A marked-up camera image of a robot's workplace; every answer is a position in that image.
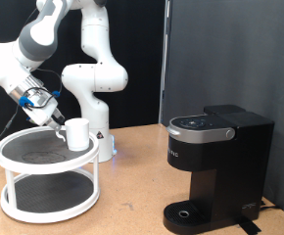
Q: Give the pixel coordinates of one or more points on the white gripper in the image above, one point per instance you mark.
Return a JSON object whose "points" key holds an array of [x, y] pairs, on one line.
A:
{"points": [[44, 111]]}

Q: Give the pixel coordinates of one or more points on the white plastic mug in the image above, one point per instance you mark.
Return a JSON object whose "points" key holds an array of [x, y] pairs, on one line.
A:
{"points": [[78, 133]]}

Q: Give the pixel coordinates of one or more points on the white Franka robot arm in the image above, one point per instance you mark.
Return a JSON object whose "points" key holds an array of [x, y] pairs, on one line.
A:
{"points": [[93, 78]]}

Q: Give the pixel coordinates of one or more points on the black keurig coffee machine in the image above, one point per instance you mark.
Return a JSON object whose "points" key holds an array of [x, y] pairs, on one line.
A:
{"points": [[230, 182]]}

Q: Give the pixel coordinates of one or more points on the white two-tier turntable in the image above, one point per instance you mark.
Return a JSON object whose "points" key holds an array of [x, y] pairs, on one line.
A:
{"points": [[47, 163]]}

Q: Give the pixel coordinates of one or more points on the grey metal pole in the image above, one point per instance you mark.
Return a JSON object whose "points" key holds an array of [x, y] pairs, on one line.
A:
{"points": [[165, 65]]}

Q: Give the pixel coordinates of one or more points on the black tape strip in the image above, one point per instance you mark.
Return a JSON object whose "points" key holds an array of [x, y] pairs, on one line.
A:
{"points": [[248, 226]]}

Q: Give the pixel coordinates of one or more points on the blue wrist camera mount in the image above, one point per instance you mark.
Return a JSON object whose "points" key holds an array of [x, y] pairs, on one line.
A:
{"points": [[26, 102]]}

